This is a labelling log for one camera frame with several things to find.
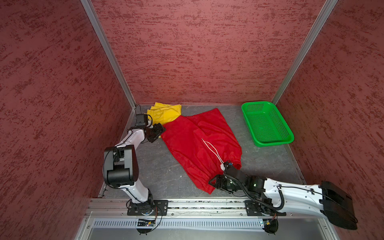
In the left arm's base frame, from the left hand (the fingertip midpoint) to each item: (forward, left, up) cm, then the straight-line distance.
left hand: (163, 134), depth 94 cm
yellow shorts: (+21, +5, -4) cm, 22 cm away
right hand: (-32, -30, -3) cm, 44 cm away
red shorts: (-3, -25, -6) cm, 26 cm away
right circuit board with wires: (-47, -58, -9) cm, 75 cm away
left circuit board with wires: (-47, +3, -12) cm, 49 cm away
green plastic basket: (+14, -74, -7) cm, 76 cm away
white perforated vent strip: (-46, -13, -9) cm, 49 cm away
